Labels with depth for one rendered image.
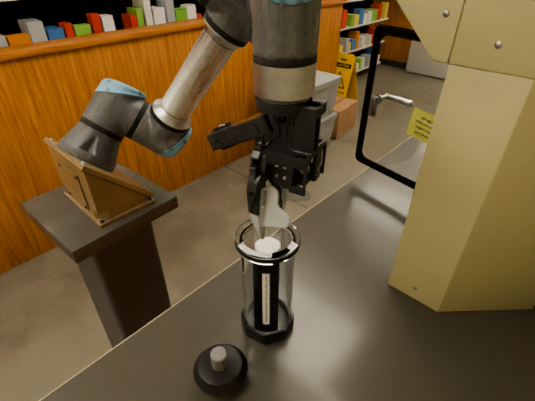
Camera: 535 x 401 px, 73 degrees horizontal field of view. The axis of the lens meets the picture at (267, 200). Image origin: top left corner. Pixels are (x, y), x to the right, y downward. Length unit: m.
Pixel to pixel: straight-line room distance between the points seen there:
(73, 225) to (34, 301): 1.30
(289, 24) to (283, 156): 0.15
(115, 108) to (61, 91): 1.29
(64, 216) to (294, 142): 0.82
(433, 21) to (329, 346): 0.57
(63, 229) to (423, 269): 0.88
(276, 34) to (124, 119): 0.70
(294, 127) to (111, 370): 0.53
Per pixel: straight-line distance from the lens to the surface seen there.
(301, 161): 0.45
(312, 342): 0.74
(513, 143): 0.64
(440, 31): 0.63
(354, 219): 1.02
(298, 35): 0.42
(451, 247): 0.74
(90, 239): 1.04
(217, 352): 0.65
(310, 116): 0.44
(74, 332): 2.12
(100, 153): 1.05
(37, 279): 2.48
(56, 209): 1.19
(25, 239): 2.56
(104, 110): 1.05
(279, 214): 0.50
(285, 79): 0.42
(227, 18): 0.89
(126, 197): 1.06
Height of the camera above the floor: 1.55
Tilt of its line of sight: 35 degrees down
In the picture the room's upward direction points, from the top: straight up
